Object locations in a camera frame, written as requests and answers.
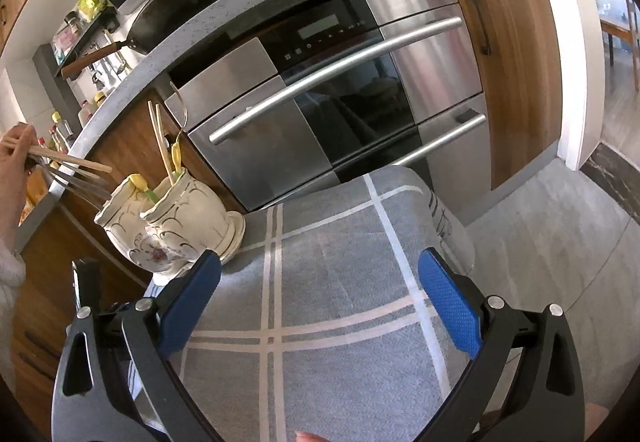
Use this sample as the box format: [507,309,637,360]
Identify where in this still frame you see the wooden cabinet door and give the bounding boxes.
[435,0,563,190]
[87,90,251,218]

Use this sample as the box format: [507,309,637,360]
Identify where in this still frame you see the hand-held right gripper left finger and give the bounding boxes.
[50,249,223,442]

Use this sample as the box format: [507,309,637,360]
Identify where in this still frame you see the pale chopstick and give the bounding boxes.
[147,101,173,185]
[155,103,171,173]

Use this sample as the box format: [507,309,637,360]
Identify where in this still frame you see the stainless steel built-in oven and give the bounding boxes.
[165,0,486,213]

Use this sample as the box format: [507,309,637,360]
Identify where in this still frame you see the black wall shelf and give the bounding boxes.
[52,2,121,68]

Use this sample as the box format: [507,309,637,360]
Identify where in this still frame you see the white plastic jug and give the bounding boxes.
[77,100,98,128]

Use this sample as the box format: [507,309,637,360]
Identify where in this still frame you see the white floral ceramic utensil holder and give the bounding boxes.
[94,167,231,273]

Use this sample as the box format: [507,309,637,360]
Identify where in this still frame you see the yellow plastic chopstick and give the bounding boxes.
[125,175,158,203]

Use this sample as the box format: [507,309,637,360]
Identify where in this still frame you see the silver spoon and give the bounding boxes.
[50,172,113,200]

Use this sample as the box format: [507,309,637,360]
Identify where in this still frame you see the wooden dining table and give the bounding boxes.
[600,0,640,90]

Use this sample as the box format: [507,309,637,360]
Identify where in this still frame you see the person's left forearm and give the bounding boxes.
[0,242,26,403]

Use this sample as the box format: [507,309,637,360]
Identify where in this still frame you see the black cabinet handle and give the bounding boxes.
[462,0,493,56]

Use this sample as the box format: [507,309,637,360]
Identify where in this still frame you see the yellow cooking oil bottle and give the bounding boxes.
[22,169,51,223]

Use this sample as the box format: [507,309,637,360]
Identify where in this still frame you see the stainless steel drawer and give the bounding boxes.
[240,95,493,223]

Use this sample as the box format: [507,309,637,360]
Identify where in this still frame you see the person's left hand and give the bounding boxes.
[0,122,38,254]

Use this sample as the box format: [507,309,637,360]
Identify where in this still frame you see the yellow-capped clear bottle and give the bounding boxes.
[50,111,71,153]

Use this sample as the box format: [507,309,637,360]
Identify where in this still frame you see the wooden corner cabinet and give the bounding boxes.
[0,202,151,388]

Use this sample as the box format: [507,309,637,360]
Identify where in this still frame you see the yellow green packet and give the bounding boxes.
[77,0,108,20]

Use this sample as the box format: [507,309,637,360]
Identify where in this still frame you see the grey plaid cloth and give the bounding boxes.
[127,166,476,442]

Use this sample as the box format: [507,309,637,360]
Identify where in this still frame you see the person's right leg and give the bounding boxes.
[584,403,611,442]

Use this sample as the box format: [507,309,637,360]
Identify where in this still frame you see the pastel packet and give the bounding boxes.
[52,30,76,60]

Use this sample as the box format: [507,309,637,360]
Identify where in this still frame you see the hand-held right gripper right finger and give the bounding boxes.
[417,247,586,442]

